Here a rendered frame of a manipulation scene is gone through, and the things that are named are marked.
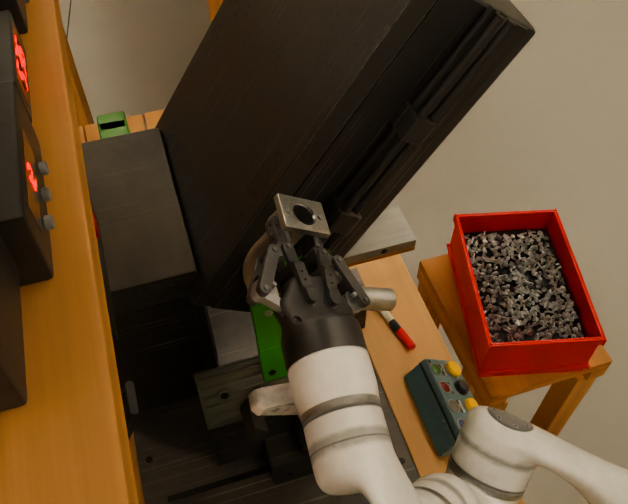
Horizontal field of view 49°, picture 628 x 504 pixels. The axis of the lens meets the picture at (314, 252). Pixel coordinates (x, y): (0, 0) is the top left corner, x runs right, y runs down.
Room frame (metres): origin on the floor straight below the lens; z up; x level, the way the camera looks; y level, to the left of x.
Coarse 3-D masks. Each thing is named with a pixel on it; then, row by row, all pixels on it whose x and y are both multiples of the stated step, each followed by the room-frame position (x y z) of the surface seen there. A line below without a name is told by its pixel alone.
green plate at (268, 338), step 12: (252, 312) 0.51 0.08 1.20; (264, 312) 0.51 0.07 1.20; (264, 324) 0.50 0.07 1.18; (276, 324) 0.51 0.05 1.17; (264, 336) 0.50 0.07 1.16; (276, 336) 0.50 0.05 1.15; (264, 348) 0.49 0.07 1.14; (276, 348) 0.50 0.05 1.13; (264, 360) 0.49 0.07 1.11; (276, 360) 0.49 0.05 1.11; (264, 372) 0.48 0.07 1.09; (276, 372) 0.48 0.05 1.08
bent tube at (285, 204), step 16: (288, 208) 0.45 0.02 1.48; (304, 208) 0.46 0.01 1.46; (320, 208) 0.47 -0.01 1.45; (288, 224) 0.43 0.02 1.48; (304, 224) 0.44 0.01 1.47; (320, 224) 0.44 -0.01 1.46; (256, 256) 0.44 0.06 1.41; (368, 288) 0.50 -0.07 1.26; (384, 288) 0.52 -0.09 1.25; (384, 304) 0.49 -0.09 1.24
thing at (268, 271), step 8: (272, 248) 0.40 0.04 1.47; (272, 256) 0.39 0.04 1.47; (256, 264) 0.39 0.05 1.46; (264, 264) 0.38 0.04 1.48; (272, 264) 0.38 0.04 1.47; (256, 272) 0.38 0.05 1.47; (264, 272) 0.37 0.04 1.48; (272, 272) 0.37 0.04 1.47; (264, 280) 0.36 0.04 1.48; (272, 280) 0.36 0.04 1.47; (248, 288) 0.36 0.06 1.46; (256, 288) 0.35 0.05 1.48; (264, 288) 0.35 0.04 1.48; (248, 296) 0.35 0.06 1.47; (264, 296) 0.35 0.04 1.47; (256, 304) 0.35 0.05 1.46
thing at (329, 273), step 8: (320, 248) 0.43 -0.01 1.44; (320, 256) 0.41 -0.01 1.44; (328, 256) 0.42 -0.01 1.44; (320, 264) 0.41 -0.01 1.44; (328, 264) 0.41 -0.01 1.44; (312, 272) 0.41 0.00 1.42; (320, 272) 0.40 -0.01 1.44; (328, 272) 0.39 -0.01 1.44; (328, 280) 0.38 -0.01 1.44; (328, 288) 0.37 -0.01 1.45; (336, 288) 0.38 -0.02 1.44; (328, 296) 0.37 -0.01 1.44; (336, 296) 0.37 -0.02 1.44; (328, 304) 0.36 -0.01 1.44; (336, 304) 0.36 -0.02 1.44
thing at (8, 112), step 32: (0, 0) 0.63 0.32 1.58; (0, 96) 0.44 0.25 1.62; (0, 128) 0.41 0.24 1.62; (32, 128) 0.46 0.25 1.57; (0, 160) 0.37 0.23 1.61; (32, 160) 0.41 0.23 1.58; (0, 192) 0.34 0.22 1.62; (32, 192) 0.36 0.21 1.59; (0, 224) 0.31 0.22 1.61; (32, 224) 0.33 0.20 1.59; (32, 256) 0.31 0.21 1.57
